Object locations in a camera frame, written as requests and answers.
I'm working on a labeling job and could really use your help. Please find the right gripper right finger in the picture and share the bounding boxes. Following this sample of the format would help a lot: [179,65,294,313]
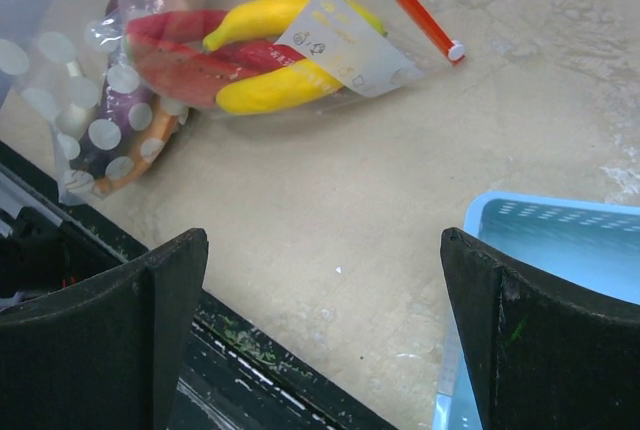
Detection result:
[440,227,639,429]

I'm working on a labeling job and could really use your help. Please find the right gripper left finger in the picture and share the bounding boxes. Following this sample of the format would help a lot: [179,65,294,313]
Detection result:
[1,228,208,429]

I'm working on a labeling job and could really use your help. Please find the purple eggplant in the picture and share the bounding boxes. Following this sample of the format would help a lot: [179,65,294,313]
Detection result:
[69,0,176,184]

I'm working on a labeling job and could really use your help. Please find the watermelon slice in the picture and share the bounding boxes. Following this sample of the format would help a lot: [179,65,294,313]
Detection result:
[125,33,258,110]

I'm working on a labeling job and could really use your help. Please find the polka dot zip bag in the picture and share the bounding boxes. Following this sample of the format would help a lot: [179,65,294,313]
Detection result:
[1,0,186,205]

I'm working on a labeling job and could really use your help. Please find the red chili pepper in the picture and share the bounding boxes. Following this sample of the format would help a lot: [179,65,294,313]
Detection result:
[211,39,304,74]
[125,9,227,43]

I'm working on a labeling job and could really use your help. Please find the yellow pepper piece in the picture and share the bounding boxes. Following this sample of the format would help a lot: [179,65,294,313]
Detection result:
[216,59,343,116]

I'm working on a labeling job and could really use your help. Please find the red zipper clear bag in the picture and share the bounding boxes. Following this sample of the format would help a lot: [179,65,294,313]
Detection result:
[107,0,465,116]

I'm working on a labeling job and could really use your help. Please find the yellow banana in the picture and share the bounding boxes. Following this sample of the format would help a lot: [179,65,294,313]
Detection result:
[202,0,387,56]

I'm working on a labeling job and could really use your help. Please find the blue plastic basket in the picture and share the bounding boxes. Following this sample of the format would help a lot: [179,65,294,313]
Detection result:
[433,192,639,429]

